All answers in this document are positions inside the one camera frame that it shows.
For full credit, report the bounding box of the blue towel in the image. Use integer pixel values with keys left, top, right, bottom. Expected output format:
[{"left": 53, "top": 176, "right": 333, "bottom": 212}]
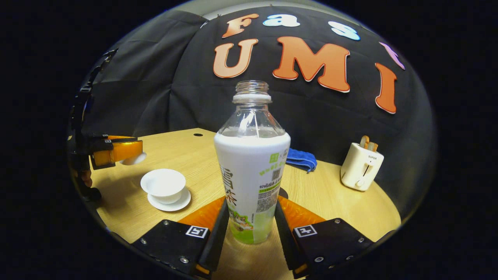
[{"left": 286, "top": 148, "right": 318, "bottom": 173}]

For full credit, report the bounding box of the white teacup lid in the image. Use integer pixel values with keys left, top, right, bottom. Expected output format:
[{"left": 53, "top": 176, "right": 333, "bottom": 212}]
[{"left": 119, "top": 152, "right": 147, "bottom": 166}]

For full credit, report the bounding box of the white toaster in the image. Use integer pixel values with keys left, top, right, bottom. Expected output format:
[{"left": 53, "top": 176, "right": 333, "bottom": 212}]
[{"left": 340, "top": 142, "right": 385, "bottom": 192}]

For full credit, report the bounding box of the white teacup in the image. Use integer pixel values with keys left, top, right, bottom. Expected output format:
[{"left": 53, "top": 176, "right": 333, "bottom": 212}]
[{"left": 140, "top": 168, "right": 187, "bottom": 205}]

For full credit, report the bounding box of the clear water bottle white label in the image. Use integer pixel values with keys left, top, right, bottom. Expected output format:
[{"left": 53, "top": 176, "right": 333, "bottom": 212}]
[{"left": 214, "top": 80, "right": 291, "bottom": 245}]

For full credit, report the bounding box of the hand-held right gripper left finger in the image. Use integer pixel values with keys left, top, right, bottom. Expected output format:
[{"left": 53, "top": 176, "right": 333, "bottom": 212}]
[{"left": 132, "top": 196, "right": 230, "bottom": 279}]

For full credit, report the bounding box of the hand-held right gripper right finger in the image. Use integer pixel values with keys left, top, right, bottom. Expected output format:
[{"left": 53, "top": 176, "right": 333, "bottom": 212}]
[{"left": 274, "top": 194, "right": 376, "bottom": 279}]

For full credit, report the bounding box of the white saucer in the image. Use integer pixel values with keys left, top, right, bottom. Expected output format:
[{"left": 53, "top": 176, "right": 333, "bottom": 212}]
[{"left": 147, "top": 187, "right": 192, "bottom": 212}]

